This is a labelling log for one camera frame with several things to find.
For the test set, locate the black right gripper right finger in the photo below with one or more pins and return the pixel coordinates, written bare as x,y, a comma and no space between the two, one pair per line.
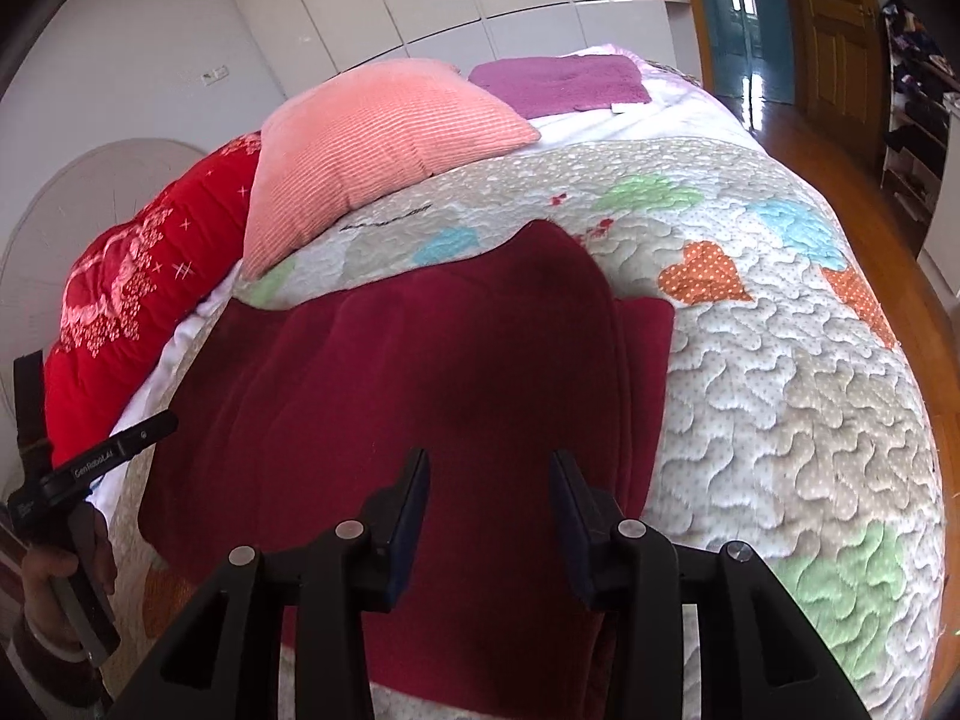
760,657

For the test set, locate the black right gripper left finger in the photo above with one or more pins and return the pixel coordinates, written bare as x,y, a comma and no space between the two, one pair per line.
220,658

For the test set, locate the dark red garment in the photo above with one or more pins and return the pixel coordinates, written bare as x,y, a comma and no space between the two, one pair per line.
289,419

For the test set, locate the cluttered clothes rack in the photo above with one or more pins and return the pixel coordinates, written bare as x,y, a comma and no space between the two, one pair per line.
922,84

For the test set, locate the patchwork quilted bedspread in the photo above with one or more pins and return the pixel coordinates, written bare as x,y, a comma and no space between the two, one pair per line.
792,418

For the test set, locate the red patterned duvet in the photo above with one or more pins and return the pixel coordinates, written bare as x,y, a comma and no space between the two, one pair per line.
126,294

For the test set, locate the round grey headboard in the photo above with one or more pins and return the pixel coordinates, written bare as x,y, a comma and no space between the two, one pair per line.
102,188

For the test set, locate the pink ribbed pillow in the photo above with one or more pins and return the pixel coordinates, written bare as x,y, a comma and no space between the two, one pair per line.
361,136

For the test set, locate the purple fuzzy towel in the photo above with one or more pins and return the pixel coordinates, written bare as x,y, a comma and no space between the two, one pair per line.
539,86

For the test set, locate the wooden door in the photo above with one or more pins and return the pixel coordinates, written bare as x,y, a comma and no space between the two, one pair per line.
842,85

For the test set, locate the teal door frame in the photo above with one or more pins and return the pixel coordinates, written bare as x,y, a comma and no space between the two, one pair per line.
751,48

